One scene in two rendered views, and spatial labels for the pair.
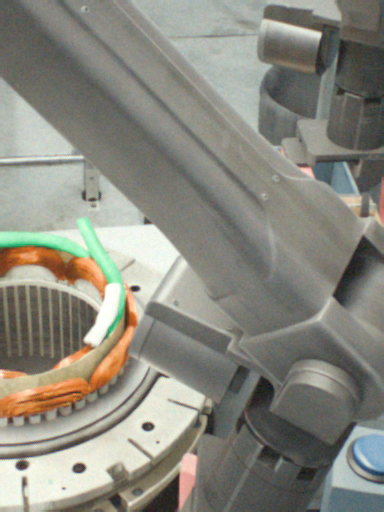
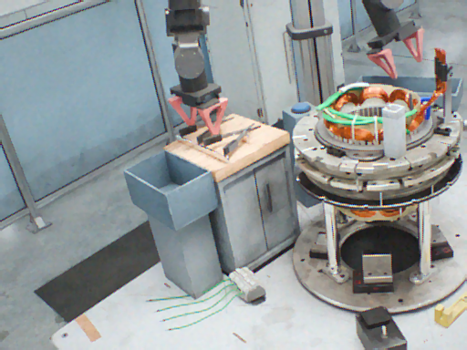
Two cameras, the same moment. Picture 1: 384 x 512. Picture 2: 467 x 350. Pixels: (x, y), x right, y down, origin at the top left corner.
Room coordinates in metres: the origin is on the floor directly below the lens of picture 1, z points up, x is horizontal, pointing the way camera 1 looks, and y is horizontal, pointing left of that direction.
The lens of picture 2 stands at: (1.31, 0.89, 1.60)
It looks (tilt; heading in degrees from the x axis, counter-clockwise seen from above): 29 degrees down; 244
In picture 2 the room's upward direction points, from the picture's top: 11 degrees counter-clockwise
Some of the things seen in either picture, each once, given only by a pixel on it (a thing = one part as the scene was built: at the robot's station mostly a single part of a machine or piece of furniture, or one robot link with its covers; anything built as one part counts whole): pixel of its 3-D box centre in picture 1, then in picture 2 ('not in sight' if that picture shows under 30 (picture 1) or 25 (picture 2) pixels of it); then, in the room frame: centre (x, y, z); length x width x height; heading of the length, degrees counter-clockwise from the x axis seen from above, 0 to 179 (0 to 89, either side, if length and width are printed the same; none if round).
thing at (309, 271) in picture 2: not in sight; (380, 249); (0.61, 0.14, 0.80); 0.39 x 0.39 x 0.01
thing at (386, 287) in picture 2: not in sight; (372, 281); (0.71, 0.21, 0.81); 0.08 x 0.05 x 0.02; 139
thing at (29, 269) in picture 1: (30, 270); not in sight; (0.69, 0.14, 1.12); 0.05 x 0.01 x 0.02; 97
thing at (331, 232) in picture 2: not in sight; (331, 233); (0.74, 0.13, 0.91); 0.02 x 0.02 x 0.21
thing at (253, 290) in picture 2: not in sight; (246, 283); (0.89, 0.03, 0.80); 0.10 x 0.05 x 0.04; 86
